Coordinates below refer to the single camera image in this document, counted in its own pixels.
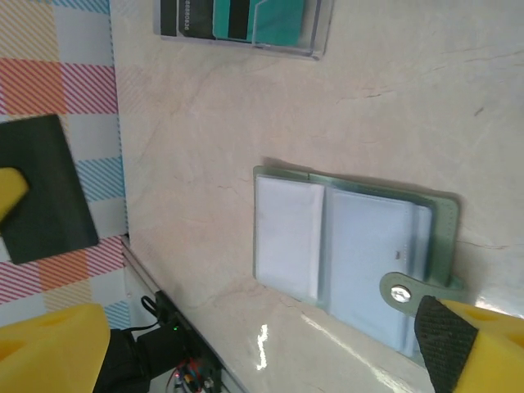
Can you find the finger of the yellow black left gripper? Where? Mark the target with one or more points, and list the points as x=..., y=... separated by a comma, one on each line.
x=10, y=192

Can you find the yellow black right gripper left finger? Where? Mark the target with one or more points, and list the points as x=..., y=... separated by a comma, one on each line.
x=49, y=352

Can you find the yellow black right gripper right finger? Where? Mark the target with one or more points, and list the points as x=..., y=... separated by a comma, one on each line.
x=483, y=352

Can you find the black grey striped card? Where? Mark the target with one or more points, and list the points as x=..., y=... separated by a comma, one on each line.
x=192, y=16

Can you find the teal card black stripe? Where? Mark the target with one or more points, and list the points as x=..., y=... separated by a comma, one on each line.
x=278, y=20

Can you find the small circuit board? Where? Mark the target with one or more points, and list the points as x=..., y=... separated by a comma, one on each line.
x=186, y=376

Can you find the clear box with blue items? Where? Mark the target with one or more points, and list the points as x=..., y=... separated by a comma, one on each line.
x=315, y=28

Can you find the long aluminium base rail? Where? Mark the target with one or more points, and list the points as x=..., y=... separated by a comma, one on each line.
x=143, y=274

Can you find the aluminium side rail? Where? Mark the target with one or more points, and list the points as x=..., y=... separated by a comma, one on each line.
x=116, y=123

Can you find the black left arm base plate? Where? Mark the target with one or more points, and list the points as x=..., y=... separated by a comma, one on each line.
x=188, y=340

